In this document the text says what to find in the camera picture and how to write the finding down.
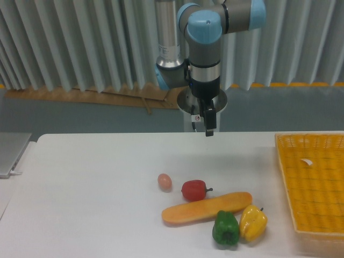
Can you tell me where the yellow bell pepper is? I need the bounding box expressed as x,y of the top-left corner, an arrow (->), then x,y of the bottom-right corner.
239,205 -> 268,242

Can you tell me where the white label in basket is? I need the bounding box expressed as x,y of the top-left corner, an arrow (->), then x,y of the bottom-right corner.
301,159 -> 313,166

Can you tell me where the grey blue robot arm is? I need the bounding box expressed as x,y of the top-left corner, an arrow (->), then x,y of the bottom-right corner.
155,1 -> 267,137

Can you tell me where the yellow woven basket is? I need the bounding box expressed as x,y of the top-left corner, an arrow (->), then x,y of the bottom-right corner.
275,133 -> 343,238

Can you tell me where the silver laptop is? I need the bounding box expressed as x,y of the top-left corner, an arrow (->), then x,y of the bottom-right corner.
1,132 -> 31,179

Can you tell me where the red bell pepper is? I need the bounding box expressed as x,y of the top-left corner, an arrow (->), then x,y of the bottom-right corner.
181,180 -> 213,202

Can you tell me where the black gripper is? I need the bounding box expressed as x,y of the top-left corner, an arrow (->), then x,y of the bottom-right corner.
191,77 -> 220,137

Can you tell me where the brown egg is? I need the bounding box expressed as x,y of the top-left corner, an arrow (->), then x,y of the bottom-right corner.
157,174 -> 172,191

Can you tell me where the grey pleated curtain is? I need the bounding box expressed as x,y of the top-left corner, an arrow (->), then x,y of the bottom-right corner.
1,1 -> 343,92

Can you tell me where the long orange bread loaf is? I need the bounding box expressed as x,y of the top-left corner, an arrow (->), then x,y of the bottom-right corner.
161,192 -> 253,226

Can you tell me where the brown cardboard sheet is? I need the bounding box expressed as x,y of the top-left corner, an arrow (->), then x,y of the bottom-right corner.
5,83 -> 182,114

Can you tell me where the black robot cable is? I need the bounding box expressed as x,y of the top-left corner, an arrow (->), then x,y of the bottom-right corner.
190,106 -> 198,133

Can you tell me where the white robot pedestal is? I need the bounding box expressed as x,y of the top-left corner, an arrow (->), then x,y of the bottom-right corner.
177,88 -> 227,133

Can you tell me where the green bell pepper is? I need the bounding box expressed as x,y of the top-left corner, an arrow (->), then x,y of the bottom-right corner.
212,210 -> 239,246

